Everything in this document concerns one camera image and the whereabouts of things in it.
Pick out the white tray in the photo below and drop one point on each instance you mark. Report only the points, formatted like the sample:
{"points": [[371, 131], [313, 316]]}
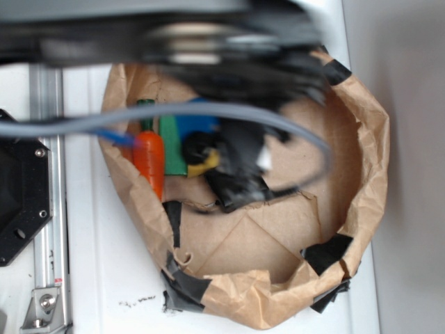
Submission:
{"points": [[114, 284]]}

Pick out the black square block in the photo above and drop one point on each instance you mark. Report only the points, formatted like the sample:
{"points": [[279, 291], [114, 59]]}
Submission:
{"points": [[236, 192]]}

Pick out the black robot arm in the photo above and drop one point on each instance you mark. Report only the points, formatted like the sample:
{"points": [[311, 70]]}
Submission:
{"points": [[245, 58]]}

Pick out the metal corner bracket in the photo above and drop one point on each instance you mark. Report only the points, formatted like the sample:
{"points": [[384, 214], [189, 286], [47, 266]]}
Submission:
{"points": [[45, 312]]}

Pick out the green block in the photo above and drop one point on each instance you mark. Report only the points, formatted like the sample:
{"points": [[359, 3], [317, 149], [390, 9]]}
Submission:
{"points": [[174, 162]]}

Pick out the brown paper bag bin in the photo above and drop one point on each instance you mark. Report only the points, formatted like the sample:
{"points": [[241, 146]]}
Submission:
{"points": [[262, 264]]}

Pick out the aluminium rail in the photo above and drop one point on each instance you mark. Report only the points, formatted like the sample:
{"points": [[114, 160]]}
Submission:
{"points": [[50, 245]]}

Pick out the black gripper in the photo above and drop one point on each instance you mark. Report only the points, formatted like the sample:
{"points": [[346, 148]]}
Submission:
{"points": [[240, 144]]}

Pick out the yellow sponge wedge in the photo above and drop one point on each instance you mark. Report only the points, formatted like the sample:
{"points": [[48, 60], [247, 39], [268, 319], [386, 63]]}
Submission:
{"points": [[212, 161]]}

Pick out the toy carrot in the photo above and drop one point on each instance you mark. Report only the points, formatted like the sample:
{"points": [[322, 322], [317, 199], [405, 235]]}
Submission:
{"points": [[149, 156]]}

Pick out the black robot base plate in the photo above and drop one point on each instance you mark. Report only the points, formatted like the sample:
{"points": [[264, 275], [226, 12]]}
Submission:
{"points": [[25, 194]]}

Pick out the blue block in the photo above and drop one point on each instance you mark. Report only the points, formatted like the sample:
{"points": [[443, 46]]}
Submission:
{"points": [[189, 124]]}

